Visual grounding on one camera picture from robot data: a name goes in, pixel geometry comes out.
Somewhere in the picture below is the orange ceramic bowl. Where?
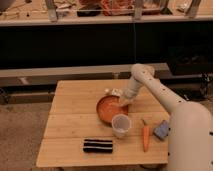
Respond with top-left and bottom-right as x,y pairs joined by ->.
96,95 -> 128,124

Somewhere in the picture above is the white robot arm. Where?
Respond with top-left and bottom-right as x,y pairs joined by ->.
120,64 -> 213,171

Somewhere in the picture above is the small white object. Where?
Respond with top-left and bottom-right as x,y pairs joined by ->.
104,88 -> 122,97

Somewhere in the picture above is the clear plastic cup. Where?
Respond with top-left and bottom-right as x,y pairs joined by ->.
111,114 -> 131,138

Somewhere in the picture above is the orange carrot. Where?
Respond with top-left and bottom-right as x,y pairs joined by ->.
142,119 -> 150,152

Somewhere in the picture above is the blue sponge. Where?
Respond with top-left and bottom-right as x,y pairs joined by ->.
153,120 -> 169,140

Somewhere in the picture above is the black white striped cloth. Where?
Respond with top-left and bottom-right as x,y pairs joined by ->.
83,139 -> 113,153

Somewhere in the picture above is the wooden table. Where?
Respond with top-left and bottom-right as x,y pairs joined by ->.
36,80 -> 169,167

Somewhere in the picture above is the long background workbench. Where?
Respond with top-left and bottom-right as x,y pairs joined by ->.
0,0 -> 213,27

